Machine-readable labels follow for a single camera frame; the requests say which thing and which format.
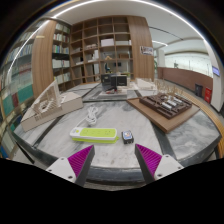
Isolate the wooden shelf unit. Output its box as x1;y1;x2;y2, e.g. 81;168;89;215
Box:
51;14;155;93

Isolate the white and green power strip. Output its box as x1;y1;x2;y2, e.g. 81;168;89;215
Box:
69;127;120;145

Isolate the framed wall picture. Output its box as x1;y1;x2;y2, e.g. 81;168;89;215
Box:
139;45;154;56

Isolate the glass-fronted bookcase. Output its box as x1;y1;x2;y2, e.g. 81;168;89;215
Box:
0;19;56;158

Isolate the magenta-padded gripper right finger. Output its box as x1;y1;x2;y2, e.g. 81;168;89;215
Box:
134;143;185;185

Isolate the white architectural model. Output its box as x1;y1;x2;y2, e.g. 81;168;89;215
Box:
20;79;84;133

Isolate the black building model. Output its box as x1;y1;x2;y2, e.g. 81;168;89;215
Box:
100;73;129;93

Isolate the red waste bin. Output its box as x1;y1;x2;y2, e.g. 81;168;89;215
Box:
204;87;213;104

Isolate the small white building model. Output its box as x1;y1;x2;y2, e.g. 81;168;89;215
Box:
134;78;158;92

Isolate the thin wooden stick model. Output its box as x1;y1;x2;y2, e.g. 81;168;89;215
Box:
154;79;184;98

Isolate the wall-mounted screen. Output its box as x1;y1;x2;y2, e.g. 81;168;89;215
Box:
211;65;221;78

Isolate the white power strip cable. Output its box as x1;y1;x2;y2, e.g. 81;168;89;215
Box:
75;105;100;129

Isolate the curved wooden slat bench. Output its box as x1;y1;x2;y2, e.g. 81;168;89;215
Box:
176;89;224;159

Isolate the small black charger block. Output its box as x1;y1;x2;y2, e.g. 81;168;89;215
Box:
121;130;135;145

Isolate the brown building model on board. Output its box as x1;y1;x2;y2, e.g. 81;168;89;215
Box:
126;92;201;134

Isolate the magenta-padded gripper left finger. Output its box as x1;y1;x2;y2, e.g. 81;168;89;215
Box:
45;144;96;187

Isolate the short ceiling light strip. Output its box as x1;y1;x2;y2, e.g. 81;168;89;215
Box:
152;39;169;47

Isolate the black waste bin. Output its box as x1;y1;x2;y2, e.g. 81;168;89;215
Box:
194;83;204;98

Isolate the long curved ceiling light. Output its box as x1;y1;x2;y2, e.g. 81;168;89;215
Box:
49;0;206;39

